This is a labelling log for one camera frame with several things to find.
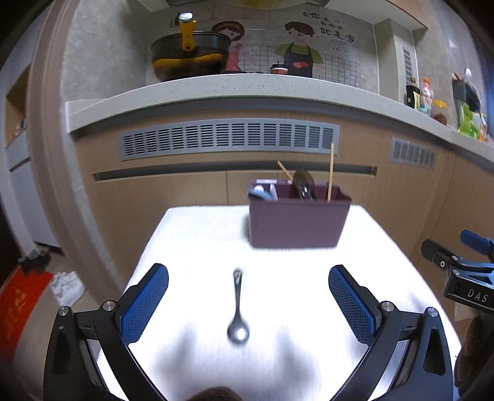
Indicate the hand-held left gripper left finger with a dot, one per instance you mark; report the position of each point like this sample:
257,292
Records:
146,300

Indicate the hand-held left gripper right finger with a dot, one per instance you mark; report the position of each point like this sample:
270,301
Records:
353,304

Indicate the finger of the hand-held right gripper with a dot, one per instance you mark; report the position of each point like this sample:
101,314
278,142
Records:
478,243
438,256

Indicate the steel spoon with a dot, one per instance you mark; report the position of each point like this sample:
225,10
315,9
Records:
238,333

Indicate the maroon plastic utensil box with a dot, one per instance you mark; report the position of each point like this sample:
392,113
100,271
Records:
297,223

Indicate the wooden chopstick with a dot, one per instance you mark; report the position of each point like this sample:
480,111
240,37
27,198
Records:
330,173
285,170

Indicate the dark brown spoon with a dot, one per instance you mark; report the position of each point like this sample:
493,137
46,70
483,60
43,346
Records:
303,181

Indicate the blue plastic spoon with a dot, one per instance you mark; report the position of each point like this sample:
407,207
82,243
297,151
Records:
264,196

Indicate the white cloth on floor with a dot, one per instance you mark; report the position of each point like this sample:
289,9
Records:
65,289

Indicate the short grey vent grille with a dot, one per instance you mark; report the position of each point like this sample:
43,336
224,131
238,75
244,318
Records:
413,152

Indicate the black shoes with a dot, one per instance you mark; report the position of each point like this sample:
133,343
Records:
38,260

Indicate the green plastic bag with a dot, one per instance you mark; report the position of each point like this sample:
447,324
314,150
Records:
471,123

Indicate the red door mat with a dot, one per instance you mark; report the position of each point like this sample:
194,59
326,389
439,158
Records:
21,312

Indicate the jar with yellow lid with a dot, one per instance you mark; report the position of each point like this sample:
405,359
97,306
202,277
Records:
439,113

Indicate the black utensil caddy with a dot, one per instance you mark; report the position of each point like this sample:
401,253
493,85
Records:
465,90

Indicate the white cabinet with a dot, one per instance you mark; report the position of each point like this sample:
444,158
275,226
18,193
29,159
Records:
19,181

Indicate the long grey vent grille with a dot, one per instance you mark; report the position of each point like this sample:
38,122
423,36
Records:
231,135

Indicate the stone kitchen countertop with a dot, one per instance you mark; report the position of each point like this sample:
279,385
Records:
231,90

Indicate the small red pot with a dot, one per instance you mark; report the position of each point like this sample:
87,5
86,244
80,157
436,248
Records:
279,70

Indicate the cartoon boy wall sticker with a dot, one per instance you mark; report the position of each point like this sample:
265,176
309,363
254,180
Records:
297,58

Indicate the wall lettering sticker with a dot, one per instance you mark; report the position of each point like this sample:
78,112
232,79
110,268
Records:
328,29

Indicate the cartoon girl wall sticker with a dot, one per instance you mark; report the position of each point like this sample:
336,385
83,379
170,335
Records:
231,32

